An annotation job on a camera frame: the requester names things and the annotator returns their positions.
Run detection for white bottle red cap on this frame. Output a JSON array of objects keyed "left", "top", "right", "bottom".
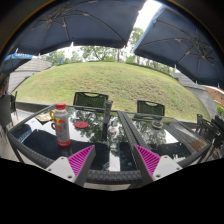
[{"left": 53, "top": 103, "right": 70, "bottom": 147}]

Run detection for grey umbrella pole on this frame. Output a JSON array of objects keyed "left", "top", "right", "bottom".
[{"left": 104, "top": 100, "right": 113, "bottom": 124}]

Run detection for red round coaster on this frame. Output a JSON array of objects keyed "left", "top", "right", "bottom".
[{"left": 74, "top": 121, "right": 88, "bottom": 129}]

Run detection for navy patio umbrella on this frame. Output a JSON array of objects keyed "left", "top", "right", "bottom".
[
  {"left": 133, "top": 5, "right": 224, "bottom": 89},
  {"left": 9, "top": 0, "right": 145, "bottom": 55}
]

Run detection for far left blue umbrella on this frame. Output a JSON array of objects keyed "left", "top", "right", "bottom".
[{"left": 0, "top": 52, "right": 32, "bottom": 75}]

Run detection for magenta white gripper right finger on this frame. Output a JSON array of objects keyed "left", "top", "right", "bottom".
[{"left": 133, "top": 145, "right": 182, "bottom": 182}]

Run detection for right navy patio umbrella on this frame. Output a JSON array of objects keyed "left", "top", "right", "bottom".
[{"left": 133, "top": 5, "right": 224, "bottom": 89}]

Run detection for dark chair at left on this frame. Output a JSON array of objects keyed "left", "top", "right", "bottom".
[{"left": 0, "top": 95, "right": 16, "bottom": 129}]

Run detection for left navy patio umbrella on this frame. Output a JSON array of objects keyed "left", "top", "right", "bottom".
[{"left": 9, "top": 0, "right": 145, "bottom": 55}]

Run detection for right dark green chair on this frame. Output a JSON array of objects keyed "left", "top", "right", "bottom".
[{"left": 137, "top": 100, "right": 165, "bottom": 116}]

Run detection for dark green chair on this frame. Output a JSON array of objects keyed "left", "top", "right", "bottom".
[
  {"left": 73, "top": 92, "right": 109, "bottom": 108},
  {"left": 137, "top": 100, "right": 165, "bottom": 116}
]

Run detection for dark chairs at right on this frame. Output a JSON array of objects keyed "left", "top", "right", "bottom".
[{"left": 196, "top": 114, "right": 224, "bottom": 148}]

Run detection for left dark green chair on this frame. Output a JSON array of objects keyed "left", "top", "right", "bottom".
[{"left": 73, "top": 92, "right": 109, "bottom": 108}]

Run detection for small ashtray bowl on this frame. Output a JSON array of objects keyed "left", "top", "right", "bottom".
[{"left": 152, "top": 120, "right": 163, "bottom": 129}]

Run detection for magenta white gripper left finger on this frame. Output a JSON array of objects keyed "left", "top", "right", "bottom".
[{"left": 46, "top": 145, "right": 96, "bottom": 186}]

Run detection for black wicker glass table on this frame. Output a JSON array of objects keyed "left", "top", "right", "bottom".
[{"left": 8, "top": 105, "right": 141, "bottom": 185}]

